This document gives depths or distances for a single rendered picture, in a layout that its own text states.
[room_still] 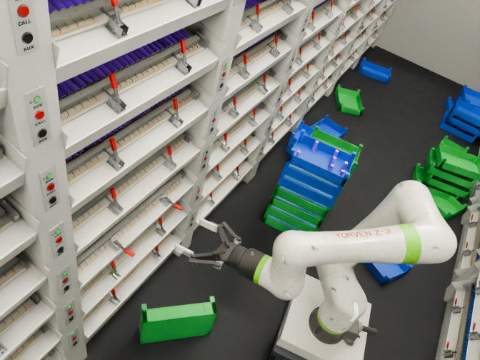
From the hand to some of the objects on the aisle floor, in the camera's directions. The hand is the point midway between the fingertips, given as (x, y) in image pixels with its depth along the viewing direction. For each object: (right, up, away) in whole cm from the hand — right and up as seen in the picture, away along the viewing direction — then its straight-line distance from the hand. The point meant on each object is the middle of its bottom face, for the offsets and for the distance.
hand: (190, 234), depth 133 cm
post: (-20, -14, +76) cm, 80 cm away
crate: (+46, -6, +105) cm, 114 cm away
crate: (-12, -48, +45) cm, 67 cm away
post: (-56, -50, +29) cm, 80 cm away
